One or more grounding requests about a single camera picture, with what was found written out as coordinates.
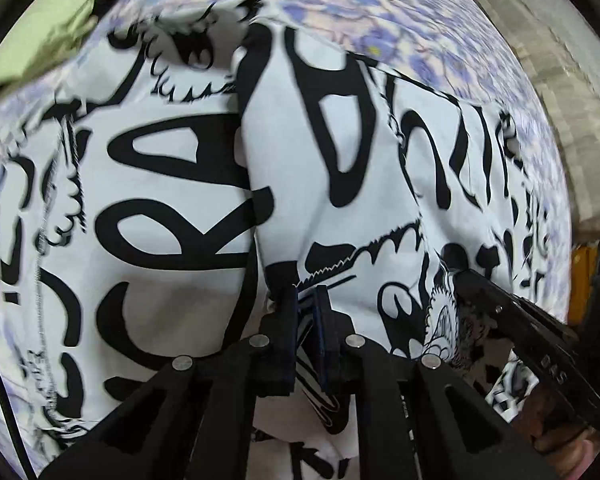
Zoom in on white black printed garment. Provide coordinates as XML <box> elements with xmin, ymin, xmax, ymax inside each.
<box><xmin>0</xmin><ymin>0</ymin><xmax>576</xmax><ymax>480</ymax></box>

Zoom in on white lace furniture cover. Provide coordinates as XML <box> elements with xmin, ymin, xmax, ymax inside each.
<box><xmin>475</xmin><ymin>0</ymin><xmax>600</xmax><ymax>241</ymax></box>

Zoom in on light green garment black trim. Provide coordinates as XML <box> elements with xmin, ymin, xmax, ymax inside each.
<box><xmin>0</xmin><ymin>0</ymin><xmax>156</xmax><ymax>106</ymax></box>

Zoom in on purple floral bed sheet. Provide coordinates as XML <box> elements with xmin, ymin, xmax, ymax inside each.
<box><xmin>0</xmin><ymin>0</ymin><xmax>576</xmax><ymax>461</ymax></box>

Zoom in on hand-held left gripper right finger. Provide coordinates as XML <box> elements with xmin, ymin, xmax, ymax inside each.
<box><xmin>314</xmin><ymin>285</ymin><xmax>556</xmax><ymax>480</ymax></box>

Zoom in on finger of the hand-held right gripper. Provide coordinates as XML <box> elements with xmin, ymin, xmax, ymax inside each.
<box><xmin>454</xmin><ymin>268</ymin><xmax>521</xmax><ymax>335</ymax></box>

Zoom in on person's right hand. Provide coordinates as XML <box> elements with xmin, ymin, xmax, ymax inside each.
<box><xmin>510</xmin><ymin>385</ymin><xmax>600</xmax><ymax>467</ymax></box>

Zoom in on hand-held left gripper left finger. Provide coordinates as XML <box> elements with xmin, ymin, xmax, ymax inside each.
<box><xmin>40</xmin><ymin>285</ymin><xmax>301</xmax><ymax>480</ymax></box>

